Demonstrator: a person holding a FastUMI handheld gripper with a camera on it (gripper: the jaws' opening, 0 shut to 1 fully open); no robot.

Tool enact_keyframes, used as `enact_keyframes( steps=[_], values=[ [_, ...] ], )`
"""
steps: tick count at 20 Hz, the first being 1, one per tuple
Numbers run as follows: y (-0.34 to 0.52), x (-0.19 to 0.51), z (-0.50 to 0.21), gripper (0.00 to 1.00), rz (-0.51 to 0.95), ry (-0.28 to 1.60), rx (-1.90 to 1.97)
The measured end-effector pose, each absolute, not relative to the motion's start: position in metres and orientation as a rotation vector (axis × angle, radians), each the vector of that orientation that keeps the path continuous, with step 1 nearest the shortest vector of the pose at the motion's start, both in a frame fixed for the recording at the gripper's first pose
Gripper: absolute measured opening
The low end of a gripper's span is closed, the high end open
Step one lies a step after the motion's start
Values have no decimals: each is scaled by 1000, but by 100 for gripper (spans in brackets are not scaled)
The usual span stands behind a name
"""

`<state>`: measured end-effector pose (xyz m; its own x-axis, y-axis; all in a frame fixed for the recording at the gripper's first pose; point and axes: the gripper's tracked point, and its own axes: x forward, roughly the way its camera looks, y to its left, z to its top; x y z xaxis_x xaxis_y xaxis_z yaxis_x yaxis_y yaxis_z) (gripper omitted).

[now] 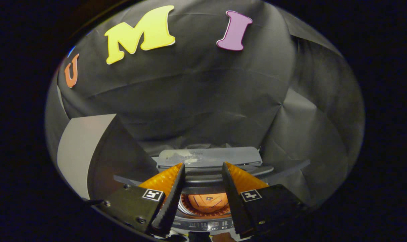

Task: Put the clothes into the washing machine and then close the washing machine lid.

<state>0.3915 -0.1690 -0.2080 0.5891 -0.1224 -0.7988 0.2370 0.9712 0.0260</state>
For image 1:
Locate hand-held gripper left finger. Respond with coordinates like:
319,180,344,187
95,163,186,236

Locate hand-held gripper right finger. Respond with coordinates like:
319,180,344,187
222,162,309,238

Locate grey washing machine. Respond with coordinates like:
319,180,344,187
169,193,246,237

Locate dark washing machine lid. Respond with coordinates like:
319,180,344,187
114,147,311,196

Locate black backdrop cloth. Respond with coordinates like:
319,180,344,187
45,0,365,209

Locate orange polo shirt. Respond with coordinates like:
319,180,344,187
188,192,229,213

